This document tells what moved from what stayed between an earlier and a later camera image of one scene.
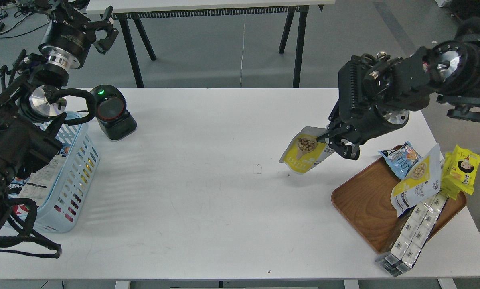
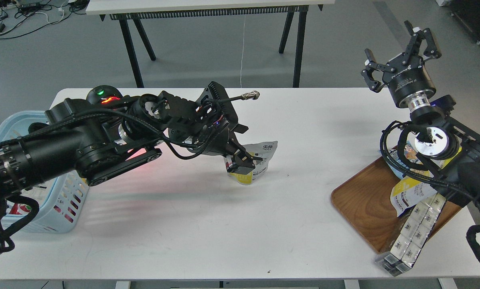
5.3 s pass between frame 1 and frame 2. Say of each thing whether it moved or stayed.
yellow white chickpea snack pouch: moved
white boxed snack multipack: stayed
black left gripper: moved
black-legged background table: stayed
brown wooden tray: stayed
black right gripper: moved
